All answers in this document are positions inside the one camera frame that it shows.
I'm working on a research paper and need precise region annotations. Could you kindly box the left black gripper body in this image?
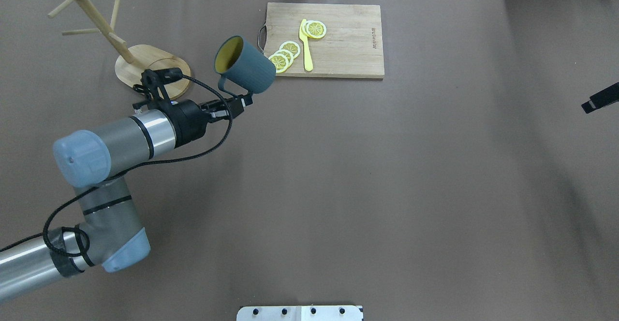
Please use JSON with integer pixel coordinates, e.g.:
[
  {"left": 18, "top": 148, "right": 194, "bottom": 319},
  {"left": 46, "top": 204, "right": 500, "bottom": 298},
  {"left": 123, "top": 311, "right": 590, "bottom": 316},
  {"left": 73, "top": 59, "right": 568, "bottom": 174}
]
[{"left": 167, "top": 100, "right": 211, "bottom": 147}]

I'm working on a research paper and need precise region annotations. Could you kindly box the dark teal HOME mug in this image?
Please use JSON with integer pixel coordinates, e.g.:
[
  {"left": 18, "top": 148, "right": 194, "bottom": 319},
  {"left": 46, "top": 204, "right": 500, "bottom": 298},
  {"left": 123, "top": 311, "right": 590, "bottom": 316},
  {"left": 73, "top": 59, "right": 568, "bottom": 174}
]
[{"left": 214, "top": 35, "right": 276, "bottom": 94}]

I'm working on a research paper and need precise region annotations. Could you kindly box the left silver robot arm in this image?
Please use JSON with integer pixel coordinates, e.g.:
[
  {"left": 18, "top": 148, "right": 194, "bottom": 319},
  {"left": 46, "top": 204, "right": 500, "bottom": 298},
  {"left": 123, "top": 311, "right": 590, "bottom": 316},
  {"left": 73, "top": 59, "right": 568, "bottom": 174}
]
[{"left": 1, "top": 94, "right": 252, "bottom": 302}]

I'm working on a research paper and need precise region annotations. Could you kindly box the wooden mug tree rack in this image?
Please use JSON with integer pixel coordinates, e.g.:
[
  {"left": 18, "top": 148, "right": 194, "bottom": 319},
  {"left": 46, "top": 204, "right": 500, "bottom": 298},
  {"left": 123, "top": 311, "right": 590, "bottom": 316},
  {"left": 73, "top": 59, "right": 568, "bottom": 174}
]
[{"left": 48, "top": 0, "right": 192, "bottom": 86}]

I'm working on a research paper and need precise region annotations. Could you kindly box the lemon slice lower stack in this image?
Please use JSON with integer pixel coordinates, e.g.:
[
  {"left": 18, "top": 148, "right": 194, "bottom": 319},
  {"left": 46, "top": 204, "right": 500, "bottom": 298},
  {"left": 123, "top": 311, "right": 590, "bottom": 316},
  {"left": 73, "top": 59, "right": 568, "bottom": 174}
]
[{"left": 274, "top": 49, "right": 294, "bottom": 66}]

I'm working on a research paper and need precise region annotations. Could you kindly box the lemon slice stack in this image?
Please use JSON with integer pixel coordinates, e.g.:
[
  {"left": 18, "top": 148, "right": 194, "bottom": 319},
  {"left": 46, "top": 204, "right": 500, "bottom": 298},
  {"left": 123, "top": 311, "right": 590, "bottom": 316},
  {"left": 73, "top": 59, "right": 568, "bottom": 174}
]
[
  {"left": 280, "top": 41, "right": 301, "bottom": 59},
  {"left": 274, "top": 49, "right": 294, "bottom": 66}
]

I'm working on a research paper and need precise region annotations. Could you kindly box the lemon slice middle stack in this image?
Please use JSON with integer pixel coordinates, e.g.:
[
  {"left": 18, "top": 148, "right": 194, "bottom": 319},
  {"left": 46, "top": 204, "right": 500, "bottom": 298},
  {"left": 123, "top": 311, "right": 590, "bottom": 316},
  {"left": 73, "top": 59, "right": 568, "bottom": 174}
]
[{"left": 280, "top": 41, "right": 301, "bottom": 59}]

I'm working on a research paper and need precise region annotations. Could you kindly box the yellow plastic knife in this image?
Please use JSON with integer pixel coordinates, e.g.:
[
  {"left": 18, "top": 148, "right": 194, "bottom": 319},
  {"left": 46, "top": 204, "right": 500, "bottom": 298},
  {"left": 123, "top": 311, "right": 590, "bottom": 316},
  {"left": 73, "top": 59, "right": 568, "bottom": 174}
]
[{"left": 298, "top": 28, "right": 314, "bottom": 72}]

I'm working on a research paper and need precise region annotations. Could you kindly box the lemon slice behind knife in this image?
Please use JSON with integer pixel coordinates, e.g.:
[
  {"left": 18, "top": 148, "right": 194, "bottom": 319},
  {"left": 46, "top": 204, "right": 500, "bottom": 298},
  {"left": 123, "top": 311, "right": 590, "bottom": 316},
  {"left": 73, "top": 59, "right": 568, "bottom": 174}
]
[{"left": 300, "top": 19, "right": 308, "bottom": 38}]

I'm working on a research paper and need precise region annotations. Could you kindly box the lemon slice top right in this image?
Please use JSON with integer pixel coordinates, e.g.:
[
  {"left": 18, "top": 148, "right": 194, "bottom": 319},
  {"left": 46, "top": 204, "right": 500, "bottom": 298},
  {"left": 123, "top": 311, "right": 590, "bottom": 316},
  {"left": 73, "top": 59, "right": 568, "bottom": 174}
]
[{"left": 303, "top": 20, "right": 327, "bottom": 39}]

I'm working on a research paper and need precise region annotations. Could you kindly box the bamboo cutting board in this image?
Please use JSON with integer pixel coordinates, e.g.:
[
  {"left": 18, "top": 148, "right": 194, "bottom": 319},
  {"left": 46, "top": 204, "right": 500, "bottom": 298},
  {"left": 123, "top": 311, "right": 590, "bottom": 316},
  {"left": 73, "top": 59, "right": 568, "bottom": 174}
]
[{"left": 264, "top": 2, "right": 385, "bottom": 79}]

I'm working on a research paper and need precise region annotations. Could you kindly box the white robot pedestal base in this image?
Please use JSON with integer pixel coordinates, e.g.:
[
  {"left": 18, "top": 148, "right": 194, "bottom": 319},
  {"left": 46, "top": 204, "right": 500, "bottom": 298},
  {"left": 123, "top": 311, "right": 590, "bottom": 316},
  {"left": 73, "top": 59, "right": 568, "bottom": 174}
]
[{"left": 236, "top": 305, "right": 365, "bottom": 321}]

